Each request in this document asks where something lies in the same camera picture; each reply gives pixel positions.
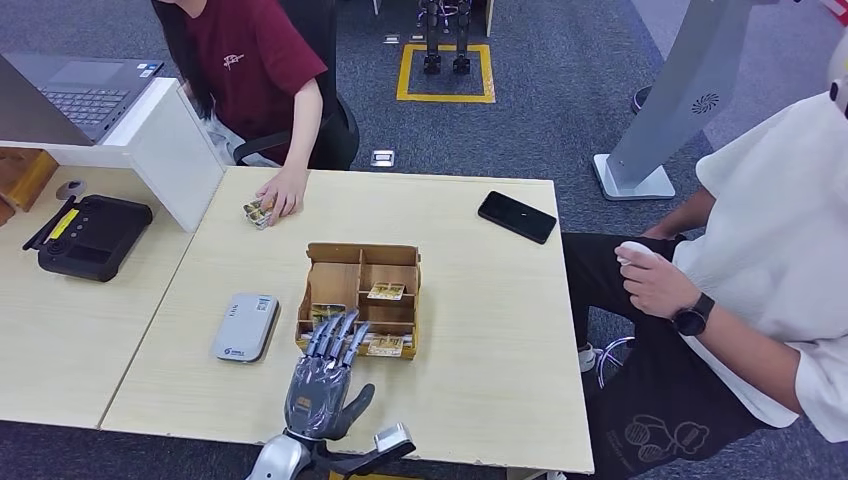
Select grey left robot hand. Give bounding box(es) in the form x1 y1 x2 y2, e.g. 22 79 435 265
284 309 376 443

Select yellow printed room key card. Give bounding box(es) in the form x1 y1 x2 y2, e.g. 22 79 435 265
309 303 347 327

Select wooden organizer box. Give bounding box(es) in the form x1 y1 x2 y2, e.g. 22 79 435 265
296 241 423 361

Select stack of printed cards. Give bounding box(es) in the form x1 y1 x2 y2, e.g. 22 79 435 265
242 197 274 231

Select white handheld remote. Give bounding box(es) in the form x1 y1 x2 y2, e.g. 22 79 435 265
614 241 657 268

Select person's left hand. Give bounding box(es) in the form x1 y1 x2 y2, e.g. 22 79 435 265
256 168 307 227
614 248 700 321

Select person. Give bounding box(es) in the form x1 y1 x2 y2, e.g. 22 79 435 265
150 0 329 227
561 92 848 480

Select black office chair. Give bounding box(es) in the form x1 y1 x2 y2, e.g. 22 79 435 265
233 0 362 172

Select black controller device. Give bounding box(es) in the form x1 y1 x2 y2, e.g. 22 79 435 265
21 193 155 284

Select black smartphone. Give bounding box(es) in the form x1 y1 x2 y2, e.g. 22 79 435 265
477 190 559 246

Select white desk riser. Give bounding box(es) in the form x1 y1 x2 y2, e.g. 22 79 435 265
0 76 229 233

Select yellow sticker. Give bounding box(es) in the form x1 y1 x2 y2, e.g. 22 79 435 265
48 207 81 241

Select yellow floor tape square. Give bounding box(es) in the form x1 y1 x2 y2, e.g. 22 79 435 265
396 43 497 105

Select brown wooden box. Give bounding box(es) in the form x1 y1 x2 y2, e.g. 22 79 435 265
0 146 60 227

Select black robot leg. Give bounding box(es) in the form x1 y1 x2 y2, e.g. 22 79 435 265
421 0 444 75
452 0 473 75

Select grey laptop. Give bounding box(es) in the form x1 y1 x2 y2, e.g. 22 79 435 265
0 54 164 147

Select black wristwatch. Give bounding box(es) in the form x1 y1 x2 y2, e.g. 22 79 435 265
670 292 717 338

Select grey kiosk stand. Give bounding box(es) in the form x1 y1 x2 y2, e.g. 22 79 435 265
592 0 783 202

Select white cap with holes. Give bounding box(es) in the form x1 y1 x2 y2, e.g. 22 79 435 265
826 29 848 121

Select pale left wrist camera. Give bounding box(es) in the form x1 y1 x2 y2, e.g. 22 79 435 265
331 422 417 477

